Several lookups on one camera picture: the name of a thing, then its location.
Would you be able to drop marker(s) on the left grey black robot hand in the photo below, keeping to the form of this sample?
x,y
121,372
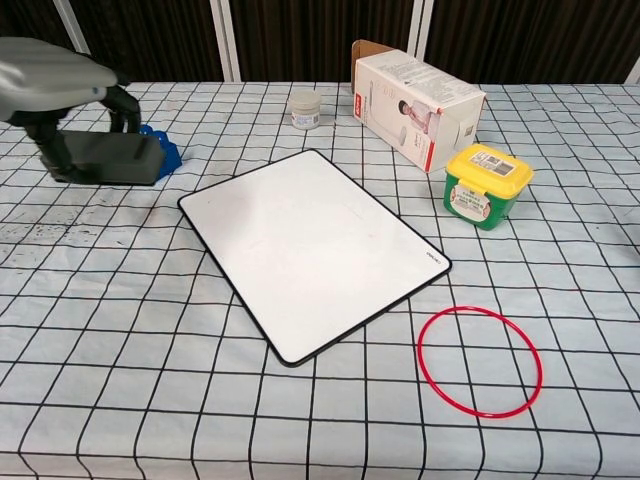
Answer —
x,y
50,80

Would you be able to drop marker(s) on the green tub with yellow lid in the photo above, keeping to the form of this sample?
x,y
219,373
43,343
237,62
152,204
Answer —
x,y
482,195

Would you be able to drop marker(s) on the dark grey board eraser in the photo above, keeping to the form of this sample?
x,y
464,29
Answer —
x,y
115,160

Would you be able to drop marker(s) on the white partition frame post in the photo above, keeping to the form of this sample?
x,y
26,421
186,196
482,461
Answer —
x,y
419,30
226,40
634,70
75,30

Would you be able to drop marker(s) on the white cardboard product box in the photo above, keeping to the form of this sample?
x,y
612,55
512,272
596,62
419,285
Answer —
x,y
400,100

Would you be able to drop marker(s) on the white dry-erase board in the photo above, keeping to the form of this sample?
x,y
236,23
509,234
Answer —
x,y
310,240

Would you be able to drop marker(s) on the white black checkered tablecloth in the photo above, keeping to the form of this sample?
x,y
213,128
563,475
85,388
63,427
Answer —
x,y
150,375

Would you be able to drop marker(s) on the blue toy building block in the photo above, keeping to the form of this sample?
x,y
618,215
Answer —
x,y
171,157

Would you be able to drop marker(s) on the small white jar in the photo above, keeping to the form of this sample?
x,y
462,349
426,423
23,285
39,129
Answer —
x,y
304,112

